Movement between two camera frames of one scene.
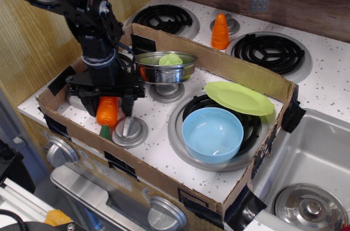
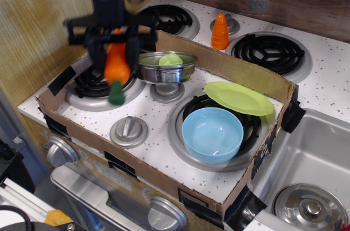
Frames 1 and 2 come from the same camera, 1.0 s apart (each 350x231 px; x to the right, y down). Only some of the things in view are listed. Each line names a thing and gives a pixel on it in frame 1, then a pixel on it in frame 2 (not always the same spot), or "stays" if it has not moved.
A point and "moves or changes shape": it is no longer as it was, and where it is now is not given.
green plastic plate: x=241 y=98 stays
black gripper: x=107 y=81 -> x=109 y=21
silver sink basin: x=316 y=151 stays
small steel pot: x=167 y=67 stays
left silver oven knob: x=60 y=153 stays
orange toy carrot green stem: x=106 y=114 moves or changes shape
